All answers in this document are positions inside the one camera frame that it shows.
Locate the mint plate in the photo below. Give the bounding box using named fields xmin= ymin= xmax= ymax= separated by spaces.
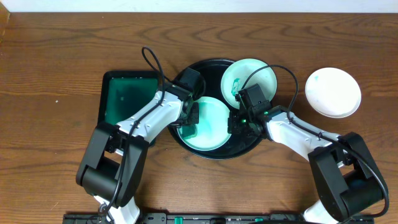
xmin=177 ymin=96 xmax=231 ymax=151
xmin=221 ymin=58 xmax=277 ymax=109

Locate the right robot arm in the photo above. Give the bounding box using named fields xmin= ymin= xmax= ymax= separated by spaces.
xmin=228 ymin=84 xmax=389 ymax=223

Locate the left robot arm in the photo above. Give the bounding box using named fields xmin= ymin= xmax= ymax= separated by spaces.
xmin=76 ymin=68 xmax=206 ymax=223

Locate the mint plate front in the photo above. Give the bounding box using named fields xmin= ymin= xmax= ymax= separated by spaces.
xmin=177 ymin=96 xmax=231 ymax=151

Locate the black rectangular water tray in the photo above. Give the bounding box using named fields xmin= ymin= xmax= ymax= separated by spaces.
xmin=98 ymin=70 xmax=158 ymax=125

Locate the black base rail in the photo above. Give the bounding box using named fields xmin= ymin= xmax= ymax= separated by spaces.
xmin=62 ymin=213 xmax=375 ymax=224

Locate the black round tray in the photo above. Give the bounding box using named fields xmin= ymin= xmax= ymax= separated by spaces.
xmin=169 ymin=59 xmax=272 ymax=160

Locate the white plate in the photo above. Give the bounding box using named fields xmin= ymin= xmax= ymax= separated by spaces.
xmin=305 ymin=67 xmax=362 ymax=118

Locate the green sponge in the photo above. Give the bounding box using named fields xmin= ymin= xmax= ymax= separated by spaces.
xmin=178 ymin=124 xmax=197 ymax=139

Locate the mint plate rear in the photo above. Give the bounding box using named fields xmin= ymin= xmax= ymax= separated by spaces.
xmin=221 ymin=58 xmax=277 ymax=109

